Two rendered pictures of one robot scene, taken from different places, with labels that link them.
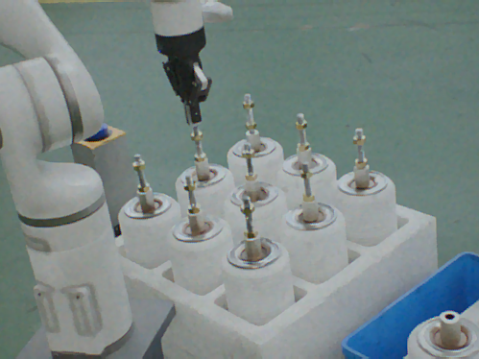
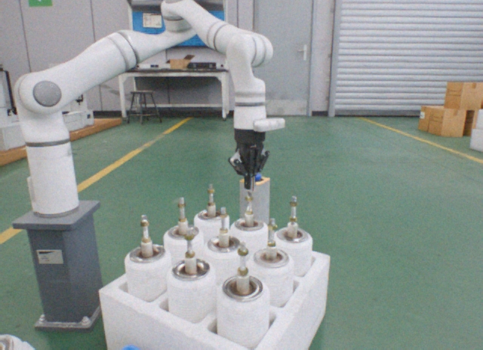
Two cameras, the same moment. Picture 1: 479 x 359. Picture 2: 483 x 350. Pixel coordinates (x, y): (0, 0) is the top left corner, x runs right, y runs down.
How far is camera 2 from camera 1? 125 cm
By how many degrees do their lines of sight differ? 66
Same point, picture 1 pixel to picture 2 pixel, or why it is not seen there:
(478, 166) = not seen: outside the picture
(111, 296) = (38, 191)
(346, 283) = (158, 320)
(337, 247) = (175, 297)
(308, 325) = (128, 314)
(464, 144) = not seen: outside the picture
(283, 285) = (133, 280)
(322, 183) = (255, 273)
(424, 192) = not seen: outside the picture
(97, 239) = (32, 160)
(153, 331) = (47, 222)
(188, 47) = (237, 137)
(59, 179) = (31, 126)
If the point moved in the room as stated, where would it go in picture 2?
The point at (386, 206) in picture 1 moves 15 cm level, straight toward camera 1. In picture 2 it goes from (226, 314) to (135, 323)
